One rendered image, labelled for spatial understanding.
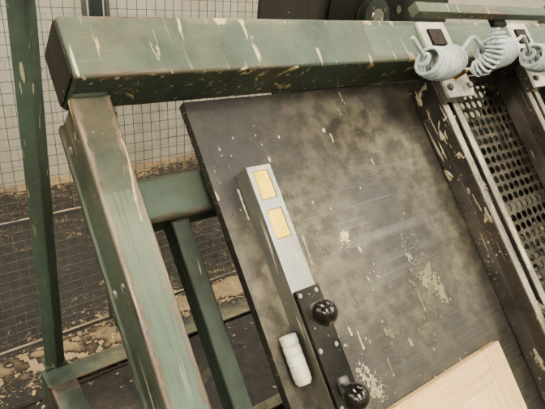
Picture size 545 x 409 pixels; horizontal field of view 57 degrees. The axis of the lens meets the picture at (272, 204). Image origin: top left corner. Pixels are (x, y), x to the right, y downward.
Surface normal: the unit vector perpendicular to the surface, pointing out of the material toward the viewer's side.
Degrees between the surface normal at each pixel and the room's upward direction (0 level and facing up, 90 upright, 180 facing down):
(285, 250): 50
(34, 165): 97
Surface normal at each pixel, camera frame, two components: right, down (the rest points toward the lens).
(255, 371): 0.05, -0.92
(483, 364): 0.50, -0.33
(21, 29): -0.15, 0.49
